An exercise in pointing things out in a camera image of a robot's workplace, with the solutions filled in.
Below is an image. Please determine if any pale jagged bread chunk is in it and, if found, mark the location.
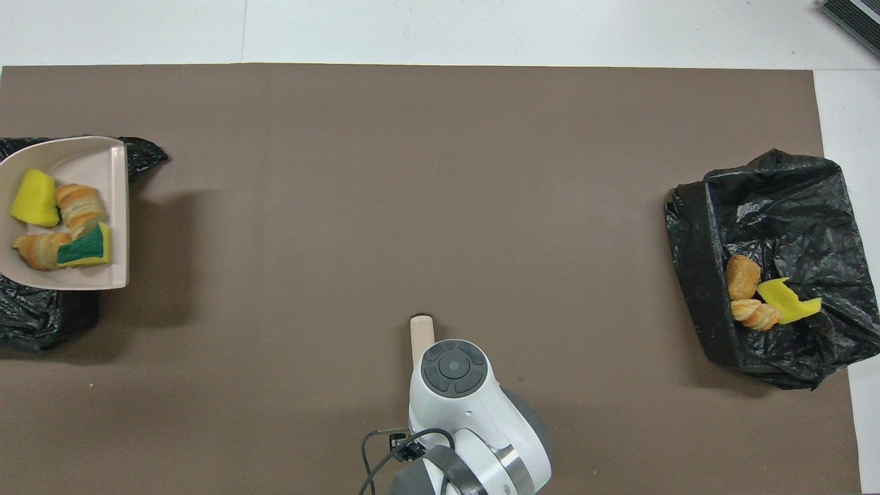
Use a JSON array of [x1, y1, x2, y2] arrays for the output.
[[12, 232, 74, 272]]

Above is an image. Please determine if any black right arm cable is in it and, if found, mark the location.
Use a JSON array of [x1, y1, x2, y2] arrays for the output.
[[358, 427, 456, 495]]

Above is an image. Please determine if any dark ribbed object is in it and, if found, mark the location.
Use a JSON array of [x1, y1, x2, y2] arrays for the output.
[[819, 0, 880, 59]]

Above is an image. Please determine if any curved yellow sponge piece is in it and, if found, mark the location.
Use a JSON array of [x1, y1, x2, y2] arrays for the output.
[[756, 277, 822, 325]]

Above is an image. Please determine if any brown table mat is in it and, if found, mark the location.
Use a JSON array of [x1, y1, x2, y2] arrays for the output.
[[0, 63, 864, 495]]

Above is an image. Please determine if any black bag over pink bin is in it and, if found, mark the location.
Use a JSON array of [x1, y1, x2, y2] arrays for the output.
[[0, 135, 169, 353]]

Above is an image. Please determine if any green and yellow sponge piece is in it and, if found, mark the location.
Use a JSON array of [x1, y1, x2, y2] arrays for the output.
[[56, 221, 113, 268]]

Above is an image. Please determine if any yellow sponge block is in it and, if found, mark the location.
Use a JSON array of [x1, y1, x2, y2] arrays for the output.
[[10, 168, 61, 229]]

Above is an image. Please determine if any striped orange croissant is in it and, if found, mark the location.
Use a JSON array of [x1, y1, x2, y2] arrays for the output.
[[55, 183, 108, 240]]

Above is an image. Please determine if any left black garbage bag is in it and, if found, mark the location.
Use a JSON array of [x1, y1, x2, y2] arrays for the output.
[[663, 148, 880, 391]]

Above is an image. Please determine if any beige hand brush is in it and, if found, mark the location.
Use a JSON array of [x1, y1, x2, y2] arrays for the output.
[[410, 314, 436, 375]]

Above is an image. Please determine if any beige plastic dustpan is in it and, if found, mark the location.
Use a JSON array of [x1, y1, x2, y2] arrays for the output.
[[0, 135, 131, 292]]

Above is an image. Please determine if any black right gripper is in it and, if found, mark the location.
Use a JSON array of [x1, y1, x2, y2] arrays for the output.
[[389, 432, 427, 463]]

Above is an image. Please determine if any pale oval bread piece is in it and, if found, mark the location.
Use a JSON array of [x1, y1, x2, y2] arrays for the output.
[[730, 298, 782, 332]]

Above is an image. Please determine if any brown bread roll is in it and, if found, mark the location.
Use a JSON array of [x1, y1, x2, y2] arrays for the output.
[[726, 254, 762, 302]]

